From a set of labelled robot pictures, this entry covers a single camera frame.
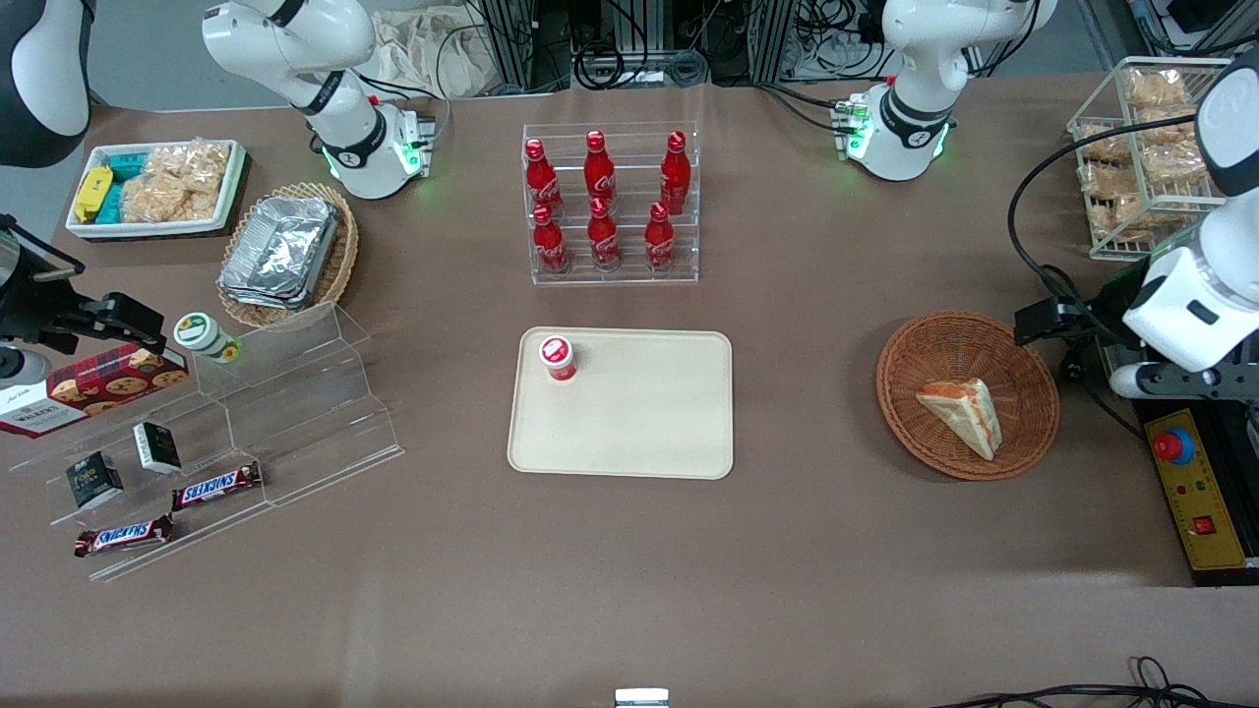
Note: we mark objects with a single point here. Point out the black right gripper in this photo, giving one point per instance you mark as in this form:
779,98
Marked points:
31,308

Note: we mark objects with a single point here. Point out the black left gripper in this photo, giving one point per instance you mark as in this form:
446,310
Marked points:
1095,324

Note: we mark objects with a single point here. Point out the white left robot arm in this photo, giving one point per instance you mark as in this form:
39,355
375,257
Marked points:
910,118

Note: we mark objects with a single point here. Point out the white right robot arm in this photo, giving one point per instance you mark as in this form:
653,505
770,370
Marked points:
346,133

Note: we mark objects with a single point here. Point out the white rectangular snack tray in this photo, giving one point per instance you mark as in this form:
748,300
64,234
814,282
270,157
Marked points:
81,228

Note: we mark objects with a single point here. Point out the triangular wrapped sandwich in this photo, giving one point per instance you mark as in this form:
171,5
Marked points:
969,413

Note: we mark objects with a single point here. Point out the round brown wicker basket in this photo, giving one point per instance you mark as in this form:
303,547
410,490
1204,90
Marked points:
915,374

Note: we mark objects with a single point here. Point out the oval wicker basket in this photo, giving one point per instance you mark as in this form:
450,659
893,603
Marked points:
339,265

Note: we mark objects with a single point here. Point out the beige plastic serving tray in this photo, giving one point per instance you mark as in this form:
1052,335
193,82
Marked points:
639,413

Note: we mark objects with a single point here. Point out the teal snack packet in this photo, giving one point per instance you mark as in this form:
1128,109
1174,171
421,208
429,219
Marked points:
128,165
111,203

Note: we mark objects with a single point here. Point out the red tartan cookie box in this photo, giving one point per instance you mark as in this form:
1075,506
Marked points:
98,385

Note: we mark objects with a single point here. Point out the yellow snack packet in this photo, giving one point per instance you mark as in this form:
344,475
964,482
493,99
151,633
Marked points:
93,193

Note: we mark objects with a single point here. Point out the clear rice cracker bag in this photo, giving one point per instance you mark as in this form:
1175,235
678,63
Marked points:
157,203
192,162

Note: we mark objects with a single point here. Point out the white green yogurt bottle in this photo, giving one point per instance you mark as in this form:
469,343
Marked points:
202,334

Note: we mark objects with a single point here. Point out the small black snack box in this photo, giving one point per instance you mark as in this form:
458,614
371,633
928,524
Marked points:
93,480
157,447

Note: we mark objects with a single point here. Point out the stack of foil containers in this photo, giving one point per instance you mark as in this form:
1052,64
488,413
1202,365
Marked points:
280,251

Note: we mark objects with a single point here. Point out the yellow black emergency stop box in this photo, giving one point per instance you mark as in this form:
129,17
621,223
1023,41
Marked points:
1195,501

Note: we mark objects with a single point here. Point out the brown Snickers bar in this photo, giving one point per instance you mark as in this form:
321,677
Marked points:
123,536
216,486

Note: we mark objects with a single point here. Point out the clear acrylic step shelf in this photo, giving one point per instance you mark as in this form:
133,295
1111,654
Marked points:
295,413

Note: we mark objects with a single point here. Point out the red cola bottle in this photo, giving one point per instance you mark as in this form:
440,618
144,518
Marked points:
539,179
549,242
598,173
675,177
602,238
659,240

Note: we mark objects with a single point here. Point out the beige cloth bag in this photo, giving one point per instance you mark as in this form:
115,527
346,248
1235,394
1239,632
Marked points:
433,54

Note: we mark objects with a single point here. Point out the clear acrylic bottle rack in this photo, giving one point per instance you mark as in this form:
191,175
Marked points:
629,197

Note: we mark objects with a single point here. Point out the red white drink cup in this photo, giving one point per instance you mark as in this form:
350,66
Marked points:
557,356

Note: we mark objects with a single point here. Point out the small white metal object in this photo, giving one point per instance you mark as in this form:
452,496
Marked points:
641,699

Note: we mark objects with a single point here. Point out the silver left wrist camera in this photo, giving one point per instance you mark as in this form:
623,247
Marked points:
1151,380

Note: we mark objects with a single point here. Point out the aluminium frame post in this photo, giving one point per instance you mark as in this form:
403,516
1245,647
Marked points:
782,34
511,44

